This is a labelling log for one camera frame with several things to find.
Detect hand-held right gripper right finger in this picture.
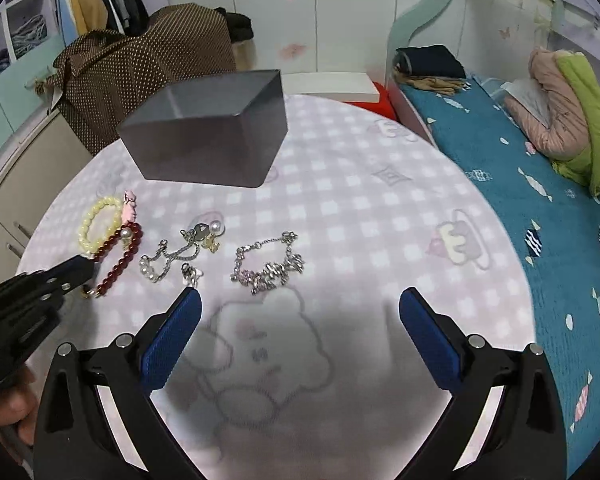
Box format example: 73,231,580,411
399,287,566,480

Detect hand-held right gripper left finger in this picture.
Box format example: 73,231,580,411
32,287,203,480

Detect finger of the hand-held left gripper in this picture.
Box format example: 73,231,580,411
15,255,99,301

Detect dark red bead bracelet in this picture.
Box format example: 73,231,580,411
82,222,145,300

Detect grey metal box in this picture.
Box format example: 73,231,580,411
116,69,288,189

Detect person's left hand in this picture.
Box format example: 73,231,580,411
0,364,37,443

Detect beige drawer cabinet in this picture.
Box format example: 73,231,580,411
0,107,101,268

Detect pearl earrings with charms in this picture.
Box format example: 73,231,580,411
180,220,226,256

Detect checked bear print tablecloth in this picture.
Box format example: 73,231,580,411
17,92,538,480

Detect teal candy print bedsheet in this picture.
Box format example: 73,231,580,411
397,75,600,478

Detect brown polka dot cloth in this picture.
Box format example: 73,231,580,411
52,4,238,156

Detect red plastic stool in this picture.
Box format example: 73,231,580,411
342,81,398,122

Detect white shelf with blue cloths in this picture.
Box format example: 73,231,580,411
0,0,63,86

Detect tan folded cloth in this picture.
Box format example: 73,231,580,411
400,76,473,95

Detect pink padded jacket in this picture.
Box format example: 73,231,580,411
502,47,598,161

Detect beige bag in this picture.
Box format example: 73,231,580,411
232,40,257,72

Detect white flat box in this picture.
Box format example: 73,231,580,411
280,72,381,103

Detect folded dark clothes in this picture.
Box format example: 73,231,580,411
395,45,467,81

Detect green blanket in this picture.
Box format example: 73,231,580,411
550,51,600,198

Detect black cloth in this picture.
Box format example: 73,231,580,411
215,7,255,43

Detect mint green bed headboard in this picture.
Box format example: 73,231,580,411
387,0,466,56

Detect pale yellow bead bracelet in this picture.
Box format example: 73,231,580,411
78,196,126,258

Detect silver pearl chain bracelet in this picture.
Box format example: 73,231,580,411
139,240,203,288

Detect silver bracelet with pink charms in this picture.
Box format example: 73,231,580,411
230,231,306,295

